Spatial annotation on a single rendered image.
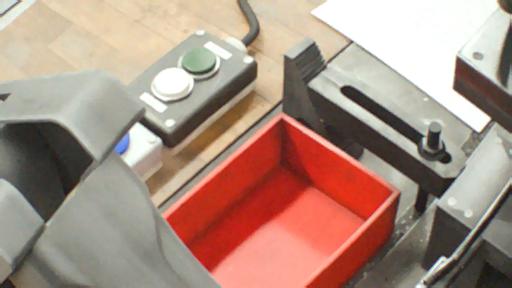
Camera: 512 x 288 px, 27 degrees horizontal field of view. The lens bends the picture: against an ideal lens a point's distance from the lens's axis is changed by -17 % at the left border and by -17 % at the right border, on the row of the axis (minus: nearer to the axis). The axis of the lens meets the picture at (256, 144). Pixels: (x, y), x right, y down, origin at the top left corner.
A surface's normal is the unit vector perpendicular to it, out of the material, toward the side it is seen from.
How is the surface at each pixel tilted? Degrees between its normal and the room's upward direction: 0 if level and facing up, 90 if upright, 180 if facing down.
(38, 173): 64
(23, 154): 39
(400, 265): 0
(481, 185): 0
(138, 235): 32
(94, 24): 0
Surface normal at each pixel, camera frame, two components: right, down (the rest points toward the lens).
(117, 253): 0.45, -0.33
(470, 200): 0.01, -0.65
